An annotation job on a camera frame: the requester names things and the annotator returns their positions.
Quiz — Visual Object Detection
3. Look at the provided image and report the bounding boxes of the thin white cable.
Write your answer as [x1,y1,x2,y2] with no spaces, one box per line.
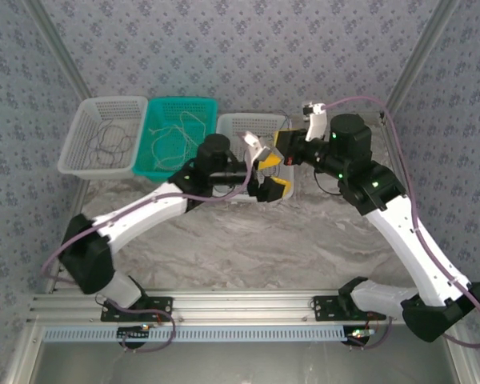
[150,122,190,170]
[146,110,208,171]

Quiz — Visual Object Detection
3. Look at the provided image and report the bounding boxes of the narrow white perforated plastic basket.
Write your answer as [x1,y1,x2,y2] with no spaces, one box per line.
[214,112,296,202]

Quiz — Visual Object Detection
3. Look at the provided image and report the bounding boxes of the teal perforated plastic basket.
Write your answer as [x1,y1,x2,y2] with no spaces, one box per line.
[131,96,219,186]

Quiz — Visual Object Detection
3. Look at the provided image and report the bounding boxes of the wide white perforated plastic basket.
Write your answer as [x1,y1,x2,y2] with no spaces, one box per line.
[57,95,149,182]

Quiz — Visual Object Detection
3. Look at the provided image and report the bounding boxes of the small black controller board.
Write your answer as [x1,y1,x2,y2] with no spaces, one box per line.
[346,326,378,346]
[117,324,153,342]

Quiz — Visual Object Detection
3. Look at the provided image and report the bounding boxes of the grey metal base panel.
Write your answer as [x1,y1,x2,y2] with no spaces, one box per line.
[3,324,480,384]

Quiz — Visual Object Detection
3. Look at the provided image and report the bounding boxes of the purple left arm harness cable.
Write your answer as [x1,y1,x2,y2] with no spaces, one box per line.
[42,158,254,287]

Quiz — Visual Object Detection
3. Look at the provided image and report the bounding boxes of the purple arm harness cable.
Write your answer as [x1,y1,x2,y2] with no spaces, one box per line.
[322,94,480,350]
[42,158,254,287]

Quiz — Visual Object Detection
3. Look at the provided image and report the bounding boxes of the purple right arm harness cable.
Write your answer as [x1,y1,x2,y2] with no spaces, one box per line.
[322,94,480,350]

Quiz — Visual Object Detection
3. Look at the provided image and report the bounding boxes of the aluminium frame post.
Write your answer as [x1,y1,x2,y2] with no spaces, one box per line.
[26,0,94,103]
[382,0,463,121]

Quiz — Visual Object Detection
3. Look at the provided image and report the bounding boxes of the aluminium rail frame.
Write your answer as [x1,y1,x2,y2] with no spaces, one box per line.
[27,290,464,324]

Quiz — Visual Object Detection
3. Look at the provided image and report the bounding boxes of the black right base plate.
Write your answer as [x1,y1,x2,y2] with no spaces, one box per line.
[312,294,387,322]

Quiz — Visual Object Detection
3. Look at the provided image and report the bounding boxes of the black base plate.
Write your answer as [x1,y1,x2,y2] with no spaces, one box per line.
[312,294,387,322]
[99,294,174,323]

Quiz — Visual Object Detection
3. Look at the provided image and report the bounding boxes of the slotted pale cable duct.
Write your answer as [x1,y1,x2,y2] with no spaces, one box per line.
[42,326,385,343]

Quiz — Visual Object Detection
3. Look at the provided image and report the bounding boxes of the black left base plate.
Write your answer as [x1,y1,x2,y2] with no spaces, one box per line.
[99,294,174,323]

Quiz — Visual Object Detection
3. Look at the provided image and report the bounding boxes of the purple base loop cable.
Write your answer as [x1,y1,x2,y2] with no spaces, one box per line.
[346,315,394,350]
[95,294,177,355]

